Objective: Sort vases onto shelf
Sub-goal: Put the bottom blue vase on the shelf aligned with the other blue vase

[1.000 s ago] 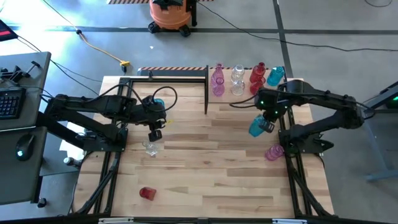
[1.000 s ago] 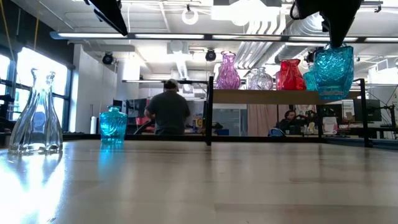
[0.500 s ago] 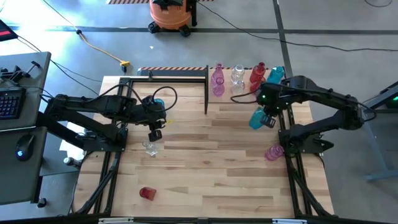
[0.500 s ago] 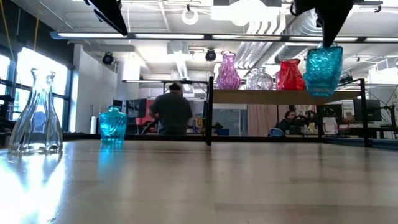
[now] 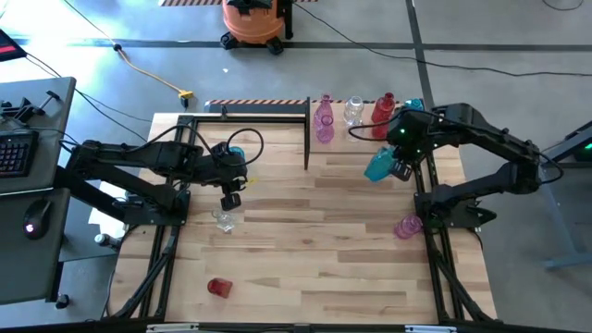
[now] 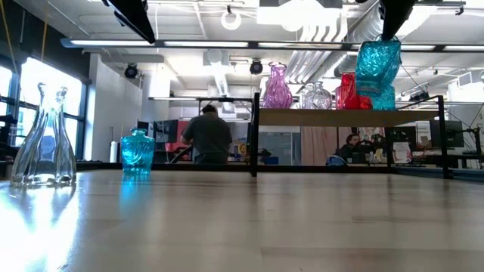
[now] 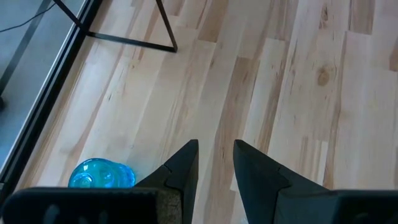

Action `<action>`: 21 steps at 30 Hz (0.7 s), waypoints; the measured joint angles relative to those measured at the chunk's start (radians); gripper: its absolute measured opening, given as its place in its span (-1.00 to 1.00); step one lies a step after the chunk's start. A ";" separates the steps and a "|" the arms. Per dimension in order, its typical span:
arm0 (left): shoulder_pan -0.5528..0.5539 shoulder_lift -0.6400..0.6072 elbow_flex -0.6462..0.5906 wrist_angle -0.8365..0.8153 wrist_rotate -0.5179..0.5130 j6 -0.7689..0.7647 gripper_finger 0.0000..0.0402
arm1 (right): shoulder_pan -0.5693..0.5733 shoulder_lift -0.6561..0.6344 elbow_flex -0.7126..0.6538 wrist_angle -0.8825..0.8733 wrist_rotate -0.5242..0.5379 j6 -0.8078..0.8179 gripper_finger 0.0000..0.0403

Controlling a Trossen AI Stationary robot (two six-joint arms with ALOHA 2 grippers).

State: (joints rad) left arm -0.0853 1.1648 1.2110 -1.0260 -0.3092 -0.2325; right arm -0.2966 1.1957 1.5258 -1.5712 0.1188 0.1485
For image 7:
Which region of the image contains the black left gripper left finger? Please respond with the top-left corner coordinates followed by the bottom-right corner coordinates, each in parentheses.
top-left (0, 139), bottom-right (200, 224)

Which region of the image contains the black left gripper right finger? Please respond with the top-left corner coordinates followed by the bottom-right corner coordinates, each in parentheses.
top-left (233, 139), bottom-right (398, 224)

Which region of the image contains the thin black cable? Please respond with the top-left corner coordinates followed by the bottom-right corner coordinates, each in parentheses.
top-left (0, 2), bottom-right (56, 34)

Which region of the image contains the black aluminium table frame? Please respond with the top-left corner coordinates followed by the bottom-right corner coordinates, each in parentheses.
top-left (0, 0), bottom-right (105, 206)

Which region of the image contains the teal round glass vase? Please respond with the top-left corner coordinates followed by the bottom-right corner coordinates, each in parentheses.
top-left (67, 157), bottom-right (137, 189)

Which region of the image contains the wooden shelf black metal frame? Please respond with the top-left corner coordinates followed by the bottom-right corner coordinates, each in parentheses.
top-left (52, 0), bottom-right (178, 53)

